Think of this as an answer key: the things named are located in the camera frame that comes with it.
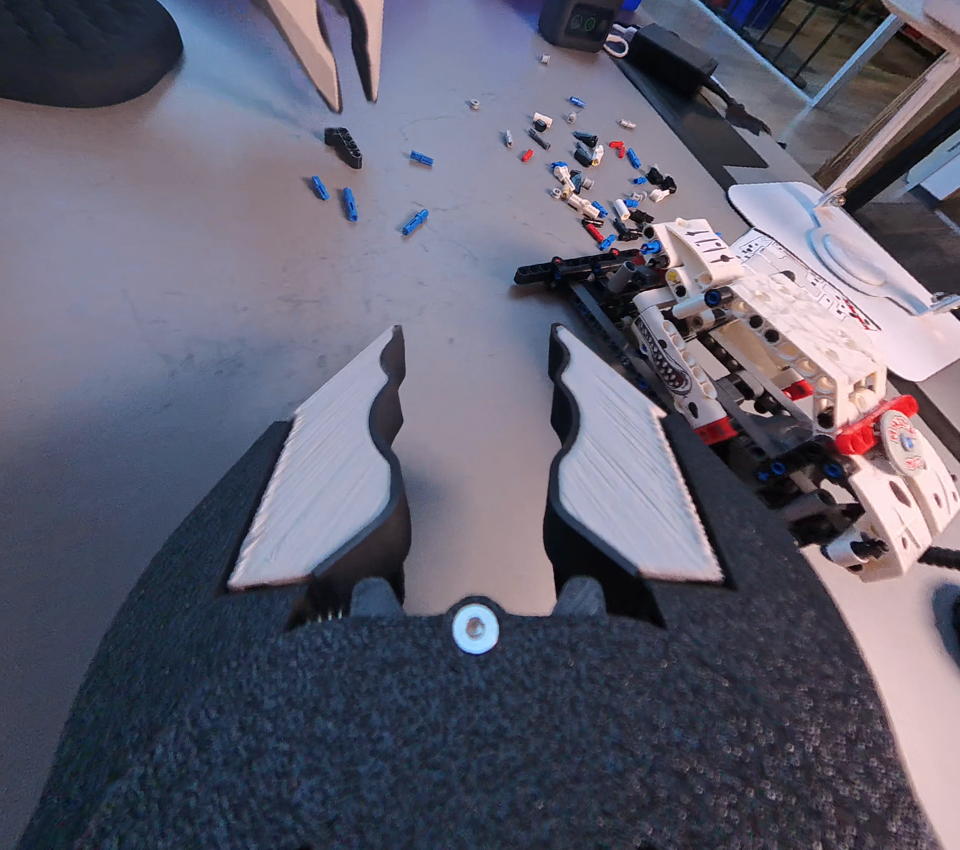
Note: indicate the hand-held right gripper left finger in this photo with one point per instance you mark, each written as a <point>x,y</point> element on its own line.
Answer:
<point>322,490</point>

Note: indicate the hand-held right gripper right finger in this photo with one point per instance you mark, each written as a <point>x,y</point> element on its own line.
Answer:
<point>637,490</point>

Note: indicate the black angled beam piece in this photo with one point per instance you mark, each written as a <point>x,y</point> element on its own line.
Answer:
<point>343,147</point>

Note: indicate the blue pin piece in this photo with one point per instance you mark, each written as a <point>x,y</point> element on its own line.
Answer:
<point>421,158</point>
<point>415,222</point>
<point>320,187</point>
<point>349,204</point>

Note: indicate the white toy brick truck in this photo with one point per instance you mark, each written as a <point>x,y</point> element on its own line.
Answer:
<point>787,325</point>

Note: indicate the grey desk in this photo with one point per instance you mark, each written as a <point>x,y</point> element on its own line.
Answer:
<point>187,303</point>

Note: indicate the black desk mat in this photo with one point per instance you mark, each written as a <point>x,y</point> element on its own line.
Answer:
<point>712,138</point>

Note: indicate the black device with green lights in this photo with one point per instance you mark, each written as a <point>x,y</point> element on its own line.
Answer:
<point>581,3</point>

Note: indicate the white sticker sheet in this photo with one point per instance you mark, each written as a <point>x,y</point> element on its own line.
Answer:
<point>772,258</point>

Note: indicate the scattered loose brick pieces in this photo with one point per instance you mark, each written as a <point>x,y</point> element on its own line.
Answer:
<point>577,199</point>

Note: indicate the white book stand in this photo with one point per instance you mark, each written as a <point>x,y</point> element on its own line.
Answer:
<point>772,205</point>

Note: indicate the black flat case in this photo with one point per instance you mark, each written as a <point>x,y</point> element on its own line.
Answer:
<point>671,59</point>

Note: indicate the black toy rubber tyre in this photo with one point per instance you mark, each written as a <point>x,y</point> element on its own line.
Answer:
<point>946,614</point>

